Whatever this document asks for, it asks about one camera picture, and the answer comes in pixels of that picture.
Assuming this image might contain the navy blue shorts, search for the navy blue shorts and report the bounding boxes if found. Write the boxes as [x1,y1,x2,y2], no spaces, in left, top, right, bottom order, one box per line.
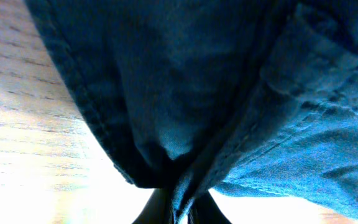
[26,0,358,223]

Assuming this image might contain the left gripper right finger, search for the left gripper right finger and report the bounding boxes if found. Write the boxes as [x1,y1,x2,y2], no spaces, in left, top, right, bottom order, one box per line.
[188,192,231,224]

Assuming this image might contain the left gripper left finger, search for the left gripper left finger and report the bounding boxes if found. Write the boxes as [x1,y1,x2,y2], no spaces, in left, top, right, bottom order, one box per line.
[132,189,173,224]

